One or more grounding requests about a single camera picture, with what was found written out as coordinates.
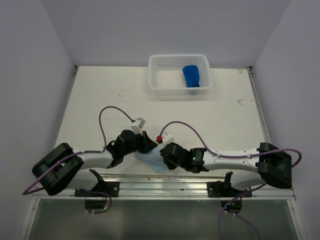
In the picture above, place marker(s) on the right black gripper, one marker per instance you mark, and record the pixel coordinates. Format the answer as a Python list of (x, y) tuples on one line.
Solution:
[(170, 165)]

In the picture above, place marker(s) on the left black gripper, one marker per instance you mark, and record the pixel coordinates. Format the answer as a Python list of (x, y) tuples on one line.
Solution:
[(147, 143)]

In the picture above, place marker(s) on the light blue towel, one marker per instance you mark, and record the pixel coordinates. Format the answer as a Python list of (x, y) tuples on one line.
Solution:
[(153, 160)]

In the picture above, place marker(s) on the dark blue towel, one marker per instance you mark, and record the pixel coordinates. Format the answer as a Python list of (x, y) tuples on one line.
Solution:
[(192, 76)]

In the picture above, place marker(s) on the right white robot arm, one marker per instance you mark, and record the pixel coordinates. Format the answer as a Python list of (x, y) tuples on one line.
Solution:
[(259, 166)]

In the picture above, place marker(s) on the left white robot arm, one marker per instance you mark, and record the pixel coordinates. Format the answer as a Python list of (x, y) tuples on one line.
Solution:
[(60, 167)]

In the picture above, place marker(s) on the white perforated plastic basket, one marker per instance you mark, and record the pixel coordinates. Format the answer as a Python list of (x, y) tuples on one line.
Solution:
[(165, 74)]

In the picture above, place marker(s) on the red cable connector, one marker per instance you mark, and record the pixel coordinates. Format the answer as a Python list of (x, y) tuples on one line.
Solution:
[(159, 139)]

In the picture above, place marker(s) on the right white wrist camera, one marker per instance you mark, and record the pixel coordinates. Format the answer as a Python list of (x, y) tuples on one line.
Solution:
[(167, 138)]

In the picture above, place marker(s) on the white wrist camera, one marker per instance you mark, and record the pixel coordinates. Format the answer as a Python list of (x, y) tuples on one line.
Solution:
[(167, 138), (137, 126)]

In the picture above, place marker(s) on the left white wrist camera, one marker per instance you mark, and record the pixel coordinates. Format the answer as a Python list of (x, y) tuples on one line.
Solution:
[(137, 126)]

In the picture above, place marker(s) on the aluminium mounting rail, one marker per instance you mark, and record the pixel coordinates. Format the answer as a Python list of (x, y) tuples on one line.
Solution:
[(170, 188)]

